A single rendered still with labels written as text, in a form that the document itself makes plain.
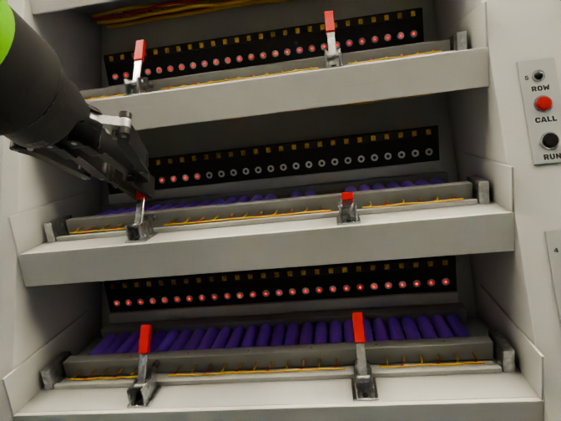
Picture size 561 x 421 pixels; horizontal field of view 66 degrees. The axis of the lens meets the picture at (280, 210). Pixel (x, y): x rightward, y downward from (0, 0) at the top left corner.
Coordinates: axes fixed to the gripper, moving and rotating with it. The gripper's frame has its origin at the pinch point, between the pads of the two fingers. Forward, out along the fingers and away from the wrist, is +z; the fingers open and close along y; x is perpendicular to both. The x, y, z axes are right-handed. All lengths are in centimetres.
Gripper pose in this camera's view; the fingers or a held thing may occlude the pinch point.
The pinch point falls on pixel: (133, 180)
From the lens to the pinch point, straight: 58.5
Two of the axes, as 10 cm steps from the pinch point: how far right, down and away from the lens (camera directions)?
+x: -0.5, -9.5, 3.1
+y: 9.9, -1.0, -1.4
